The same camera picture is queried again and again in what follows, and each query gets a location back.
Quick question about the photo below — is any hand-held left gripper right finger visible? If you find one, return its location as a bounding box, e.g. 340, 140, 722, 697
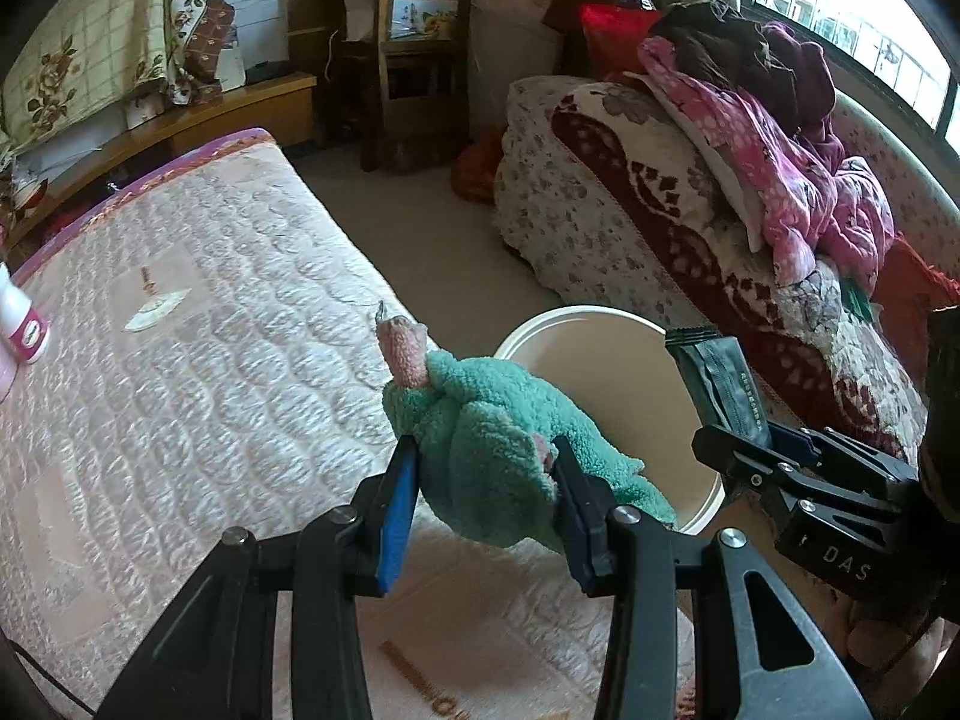
550, 447, 872, 720

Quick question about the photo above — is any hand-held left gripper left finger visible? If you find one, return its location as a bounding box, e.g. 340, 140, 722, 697
97, 435, 421, 720

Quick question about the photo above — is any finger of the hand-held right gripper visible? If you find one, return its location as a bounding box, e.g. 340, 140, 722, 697
694, 426, 901, 511
769, 424, 920, 485

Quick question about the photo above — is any dark green packet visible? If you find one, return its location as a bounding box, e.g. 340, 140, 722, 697
664, 326, 775, 451

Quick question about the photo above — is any green terry towel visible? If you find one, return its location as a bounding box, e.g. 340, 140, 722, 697
375, 315, 680, 548

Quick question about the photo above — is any person's right hand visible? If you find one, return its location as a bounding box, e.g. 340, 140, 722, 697
844, 600, 950, 691

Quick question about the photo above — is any orange cushion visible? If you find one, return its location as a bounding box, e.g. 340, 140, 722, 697
874, 236, 960, 346

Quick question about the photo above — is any pink floral jacket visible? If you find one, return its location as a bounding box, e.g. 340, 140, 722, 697
637, 37, 893, 293

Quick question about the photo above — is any red patterned blanket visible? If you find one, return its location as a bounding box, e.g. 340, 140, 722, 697
551, 82, 931, 458

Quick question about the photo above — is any red orange cloth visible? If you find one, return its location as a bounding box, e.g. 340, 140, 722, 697
450, 127, 511, 203

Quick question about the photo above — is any dark clothes pile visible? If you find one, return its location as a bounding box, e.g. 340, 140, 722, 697
649, 4, 837, 143

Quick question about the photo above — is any white bottle pink label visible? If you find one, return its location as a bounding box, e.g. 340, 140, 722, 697
0, 262, 52, 367

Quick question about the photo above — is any wooden rack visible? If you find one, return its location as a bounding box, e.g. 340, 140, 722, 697
330, 0, 477, 173

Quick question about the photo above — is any red cushion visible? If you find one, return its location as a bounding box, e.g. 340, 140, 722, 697
577, 4, 661, 80

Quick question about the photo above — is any window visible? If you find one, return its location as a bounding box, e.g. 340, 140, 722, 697
742, 0, 960, 136

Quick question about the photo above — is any low wooden cabinet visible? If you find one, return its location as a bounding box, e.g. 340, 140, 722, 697
0, 71, 320, 256

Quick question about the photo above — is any floral printed box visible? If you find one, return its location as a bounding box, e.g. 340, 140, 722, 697
386, 0, 458, 42

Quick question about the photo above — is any floral checked curtain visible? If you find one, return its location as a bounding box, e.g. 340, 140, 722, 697
0, 0, 248, 158

